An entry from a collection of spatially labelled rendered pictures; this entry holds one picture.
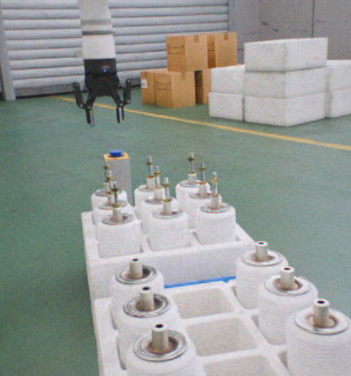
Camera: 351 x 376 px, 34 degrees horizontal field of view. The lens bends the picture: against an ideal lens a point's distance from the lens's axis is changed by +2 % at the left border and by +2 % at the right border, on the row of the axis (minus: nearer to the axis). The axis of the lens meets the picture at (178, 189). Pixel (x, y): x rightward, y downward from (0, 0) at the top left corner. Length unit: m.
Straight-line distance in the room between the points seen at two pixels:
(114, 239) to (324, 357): 0.60
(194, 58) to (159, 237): 3.88
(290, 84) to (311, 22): 3.83
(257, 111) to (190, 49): 1.27
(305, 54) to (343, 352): 3.20
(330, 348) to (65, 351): 0.66
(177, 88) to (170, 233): 3.76
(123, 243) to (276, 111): 2.72
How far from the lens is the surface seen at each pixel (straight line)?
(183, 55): 5.06
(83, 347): 1.32
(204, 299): 1.12
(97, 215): 1.40
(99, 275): 1.27
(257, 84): 4.00
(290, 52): 3.81
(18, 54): 6.44
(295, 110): 3.89
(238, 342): 1.04
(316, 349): 0.83
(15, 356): 1.34
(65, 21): 6.66
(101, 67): 1.32
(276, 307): 0.93
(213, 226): 1.31
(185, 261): 1.29
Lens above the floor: 0.67
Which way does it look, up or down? 16 degrees down
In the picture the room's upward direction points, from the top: 3 degrees counter-clockwise
